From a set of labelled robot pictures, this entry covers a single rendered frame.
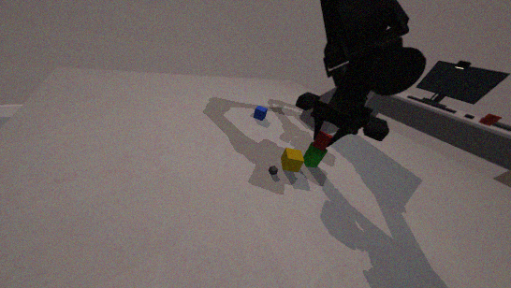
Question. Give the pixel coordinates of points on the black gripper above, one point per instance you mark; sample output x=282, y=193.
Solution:
x=373, y=127

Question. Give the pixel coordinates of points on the green block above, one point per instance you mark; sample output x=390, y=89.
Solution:
x=315, y=153
x=310, y=162

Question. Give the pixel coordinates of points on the blue block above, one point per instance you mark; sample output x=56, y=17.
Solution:
x=260, y=113

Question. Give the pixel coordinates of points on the red block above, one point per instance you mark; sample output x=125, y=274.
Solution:
x=322, y=140

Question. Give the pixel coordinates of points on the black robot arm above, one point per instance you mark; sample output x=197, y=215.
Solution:
x=357, y=32

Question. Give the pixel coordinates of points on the yellow block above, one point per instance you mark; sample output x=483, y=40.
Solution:
x=292, y=160

